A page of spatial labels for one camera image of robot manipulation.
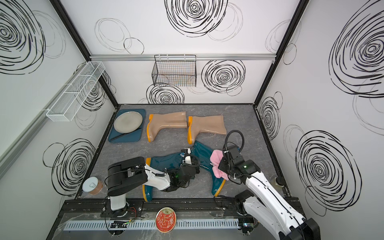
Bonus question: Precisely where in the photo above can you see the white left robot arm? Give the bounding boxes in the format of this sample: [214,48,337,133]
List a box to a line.
[106,149,201,211]

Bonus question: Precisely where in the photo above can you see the small jar black lid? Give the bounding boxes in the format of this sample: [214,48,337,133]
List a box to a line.
[270,177,286,191]

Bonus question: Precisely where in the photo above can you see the beige rubber boot left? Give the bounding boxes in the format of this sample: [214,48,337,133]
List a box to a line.
[147,112,187,143]

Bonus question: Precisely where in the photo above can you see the white slotted cable duct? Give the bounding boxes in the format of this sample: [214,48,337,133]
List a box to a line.
[63,219,240,231]

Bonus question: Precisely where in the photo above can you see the white wire shelf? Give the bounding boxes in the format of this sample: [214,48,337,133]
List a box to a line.
[46,62,106,122]

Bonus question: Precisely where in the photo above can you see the grey wall rail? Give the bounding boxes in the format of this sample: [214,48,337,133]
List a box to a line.
[90,53,276,61]

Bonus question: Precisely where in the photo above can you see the black wire basket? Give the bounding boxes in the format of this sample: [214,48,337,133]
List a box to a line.
[152,61,197,87]

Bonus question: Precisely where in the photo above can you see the grey round plate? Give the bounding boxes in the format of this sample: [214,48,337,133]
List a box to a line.
[114,111,143,134]

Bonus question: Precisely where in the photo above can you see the copper tape roll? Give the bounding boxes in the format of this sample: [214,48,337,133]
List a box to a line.
[82,177,104,195]

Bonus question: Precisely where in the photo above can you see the beige rubber boot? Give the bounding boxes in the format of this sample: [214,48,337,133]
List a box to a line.
[187,116,227,145]
[147,112,187,143]

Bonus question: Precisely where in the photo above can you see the black mounting rail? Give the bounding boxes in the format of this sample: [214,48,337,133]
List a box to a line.
[59,196,304,218]

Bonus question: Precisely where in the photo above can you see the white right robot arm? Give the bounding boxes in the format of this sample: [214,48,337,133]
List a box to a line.
[219,145,321,240]

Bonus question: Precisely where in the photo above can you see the green rubber boot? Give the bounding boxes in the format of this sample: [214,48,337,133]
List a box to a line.
[192,141,227,197]
[142,153,185,202]

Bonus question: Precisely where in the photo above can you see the pink microfiber cloth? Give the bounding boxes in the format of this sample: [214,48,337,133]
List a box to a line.
[210,150,229,181]

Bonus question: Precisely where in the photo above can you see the beige rubber boot right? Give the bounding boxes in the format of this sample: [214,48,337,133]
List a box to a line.
[187,116,227,145]

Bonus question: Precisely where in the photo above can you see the teal rectangular tray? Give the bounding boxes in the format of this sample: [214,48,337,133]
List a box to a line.
[108,109,146,143]

